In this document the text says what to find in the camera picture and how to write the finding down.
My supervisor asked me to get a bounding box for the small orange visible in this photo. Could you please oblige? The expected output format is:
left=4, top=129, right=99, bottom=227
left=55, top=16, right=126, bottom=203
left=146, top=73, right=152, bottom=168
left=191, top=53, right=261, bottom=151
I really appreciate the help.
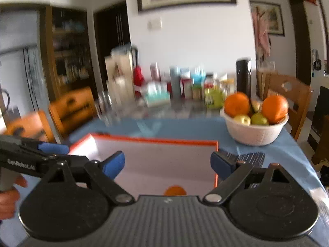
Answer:
left=164, top=185, right=187, bottom=196

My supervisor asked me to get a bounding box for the person's left hand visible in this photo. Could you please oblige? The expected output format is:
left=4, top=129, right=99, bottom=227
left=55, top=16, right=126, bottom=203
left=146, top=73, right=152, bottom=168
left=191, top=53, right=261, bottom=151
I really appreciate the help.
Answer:
left=0, top=186, right=20, bottom=220

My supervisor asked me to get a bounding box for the near wooden chair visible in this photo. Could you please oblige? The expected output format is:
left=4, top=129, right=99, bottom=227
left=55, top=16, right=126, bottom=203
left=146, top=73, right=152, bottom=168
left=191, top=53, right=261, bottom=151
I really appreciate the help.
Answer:
left=3, top=110, right=56, bottom=143

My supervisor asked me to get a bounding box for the wooden chair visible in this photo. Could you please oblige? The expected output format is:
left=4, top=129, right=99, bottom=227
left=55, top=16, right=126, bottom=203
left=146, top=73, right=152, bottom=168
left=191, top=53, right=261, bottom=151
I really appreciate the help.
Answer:
left=49, top=87, right=97, bottom=139
left=3, top=110, right=56, bottom=143
left=261, top=74, right=312, bottom=140

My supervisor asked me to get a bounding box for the orange white cardboard box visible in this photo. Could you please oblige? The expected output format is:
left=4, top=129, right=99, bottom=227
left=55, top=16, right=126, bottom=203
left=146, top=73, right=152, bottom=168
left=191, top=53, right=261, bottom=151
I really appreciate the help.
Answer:
left=70, top=133, right=219, bottom=197

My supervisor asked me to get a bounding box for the white fruit basket bowl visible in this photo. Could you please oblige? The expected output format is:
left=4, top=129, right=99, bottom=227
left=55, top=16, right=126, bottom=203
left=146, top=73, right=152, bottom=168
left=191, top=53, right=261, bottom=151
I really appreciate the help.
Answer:
left=220, top=108, right=289, bottom=146

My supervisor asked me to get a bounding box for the far wooden chair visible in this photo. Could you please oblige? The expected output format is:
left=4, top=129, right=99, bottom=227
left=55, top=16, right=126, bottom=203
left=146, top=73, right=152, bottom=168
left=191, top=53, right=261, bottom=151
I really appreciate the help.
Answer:
left=49, top=87, right=97, bottom=139

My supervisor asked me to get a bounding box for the yellow apple in bowl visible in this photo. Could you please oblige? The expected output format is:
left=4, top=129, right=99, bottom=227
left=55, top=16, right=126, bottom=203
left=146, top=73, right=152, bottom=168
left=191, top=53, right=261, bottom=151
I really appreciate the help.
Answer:
left=233, top=114, right=251, bottom=126

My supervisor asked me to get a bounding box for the clear glass pitcher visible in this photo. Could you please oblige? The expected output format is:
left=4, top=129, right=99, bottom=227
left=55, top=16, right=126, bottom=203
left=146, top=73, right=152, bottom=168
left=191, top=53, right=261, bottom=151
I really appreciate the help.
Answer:
left=95, top=91, right=120, bottom=126

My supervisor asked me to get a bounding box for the green pear in bowl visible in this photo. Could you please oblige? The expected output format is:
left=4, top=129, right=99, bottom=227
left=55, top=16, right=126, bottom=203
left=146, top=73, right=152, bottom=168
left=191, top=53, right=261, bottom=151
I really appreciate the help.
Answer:
left=251, top=112, right=269, bottom=126

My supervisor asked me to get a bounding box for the left orange in bowl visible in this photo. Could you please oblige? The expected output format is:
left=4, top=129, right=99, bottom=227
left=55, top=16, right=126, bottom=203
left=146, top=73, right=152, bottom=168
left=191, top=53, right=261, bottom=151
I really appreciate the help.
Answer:
left=224, top=92, right=250, bottom=118

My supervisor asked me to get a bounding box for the orange in bowl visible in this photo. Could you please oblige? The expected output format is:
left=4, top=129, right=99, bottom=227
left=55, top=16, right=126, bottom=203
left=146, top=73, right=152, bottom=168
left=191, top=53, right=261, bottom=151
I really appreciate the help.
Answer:
left=261, top=95, right=289, bottom=124
left=224, top=92, right=250, bottom=118

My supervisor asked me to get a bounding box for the green panda mug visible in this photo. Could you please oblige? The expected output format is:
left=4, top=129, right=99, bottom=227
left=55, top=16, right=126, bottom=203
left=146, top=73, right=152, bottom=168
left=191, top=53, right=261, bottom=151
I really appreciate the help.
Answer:
left=204, top=88, right=225, bottom=109

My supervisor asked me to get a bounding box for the right orange in bowl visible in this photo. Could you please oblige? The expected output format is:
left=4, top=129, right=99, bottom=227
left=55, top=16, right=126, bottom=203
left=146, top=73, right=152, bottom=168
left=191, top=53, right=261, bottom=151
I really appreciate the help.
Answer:
left=261, top=95, right=289, bottom=124

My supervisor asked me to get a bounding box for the tissue box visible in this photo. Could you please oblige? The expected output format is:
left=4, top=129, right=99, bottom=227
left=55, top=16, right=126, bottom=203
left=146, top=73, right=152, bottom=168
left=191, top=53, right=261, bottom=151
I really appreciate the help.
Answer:
left=141, top=82, right=171, bottom=107

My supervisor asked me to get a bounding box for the wooden display cabinet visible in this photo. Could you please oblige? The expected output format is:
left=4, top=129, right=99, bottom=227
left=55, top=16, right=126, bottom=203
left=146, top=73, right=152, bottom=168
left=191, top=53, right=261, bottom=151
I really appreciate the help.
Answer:
left=39, top=5, right=97, bottom=101

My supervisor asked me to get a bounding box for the red supplement bottle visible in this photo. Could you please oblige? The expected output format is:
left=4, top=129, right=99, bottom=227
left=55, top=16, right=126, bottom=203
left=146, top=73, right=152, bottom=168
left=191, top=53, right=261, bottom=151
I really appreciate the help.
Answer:
left=181, top=79, right=193, bottom=99

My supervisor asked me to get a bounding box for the red folded umbrella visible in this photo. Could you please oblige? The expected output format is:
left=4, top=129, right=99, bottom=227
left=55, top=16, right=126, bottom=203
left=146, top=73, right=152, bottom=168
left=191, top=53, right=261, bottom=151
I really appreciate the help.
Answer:
left=131, top=45, right=144, bottom=87

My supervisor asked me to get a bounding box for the beige paper bag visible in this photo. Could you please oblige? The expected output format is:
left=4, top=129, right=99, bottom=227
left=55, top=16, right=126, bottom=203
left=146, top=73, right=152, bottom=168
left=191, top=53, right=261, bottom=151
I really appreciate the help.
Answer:
left=105, top=54, right=135, bottom=105

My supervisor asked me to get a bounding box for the black thermos bottle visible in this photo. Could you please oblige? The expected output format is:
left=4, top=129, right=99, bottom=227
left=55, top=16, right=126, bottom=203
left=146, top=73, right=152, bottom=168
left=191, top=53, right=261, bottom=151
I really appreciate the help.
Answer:
left=236, top=57, right=251, bottom=98

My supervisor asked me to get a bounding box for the pink thermos bottle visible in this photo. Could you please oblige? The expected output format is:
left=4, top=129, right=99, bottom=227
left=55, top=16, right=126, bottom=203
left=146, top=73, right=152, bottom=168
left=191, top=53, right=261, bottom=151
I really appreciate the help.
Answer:
left=150, top=63, right=161, bottom=82

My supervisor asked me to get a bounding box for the right wooden chair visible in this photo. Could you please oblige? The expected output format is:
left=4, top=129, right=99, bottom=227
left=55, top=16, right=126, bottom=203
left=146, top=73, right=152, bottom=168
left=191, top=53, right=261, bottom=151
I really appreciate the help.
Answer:
left=261, top=74, right=312, bottom=140

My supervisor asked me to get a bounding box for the grey cylinder container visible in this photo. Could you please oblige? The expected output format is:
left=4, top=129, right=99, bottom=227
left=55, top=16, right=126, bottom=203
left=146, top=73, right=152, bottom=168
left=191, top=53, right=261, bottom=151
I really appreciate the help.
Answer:
left=169, top=66, right=181, bottom=99

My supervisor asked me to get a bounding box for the pink hanging garment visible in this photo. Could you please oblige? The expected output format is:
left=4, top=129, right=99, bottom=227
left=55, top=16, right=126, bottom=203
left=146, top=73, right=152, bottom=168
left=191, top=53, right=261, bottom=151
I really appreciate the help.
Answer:
left=251, top=6, right=271, bottom=63

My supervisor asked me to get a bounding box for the small framed picture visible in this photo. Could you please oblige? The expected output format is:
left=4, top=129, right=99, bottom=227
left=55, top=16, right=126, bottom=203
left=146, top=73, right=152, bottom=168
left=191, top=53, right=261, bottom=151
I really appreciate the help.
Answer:
left=250, top=0, right=285, bottom=36

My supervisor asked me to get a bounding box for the white wall switch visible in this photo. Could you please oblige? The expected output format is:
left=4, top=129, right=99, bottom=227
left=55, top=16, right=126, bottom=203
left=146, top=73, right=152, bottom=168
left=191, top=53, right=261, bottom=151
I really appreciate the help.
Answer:
left=147, top=18, right=162, bottom=31

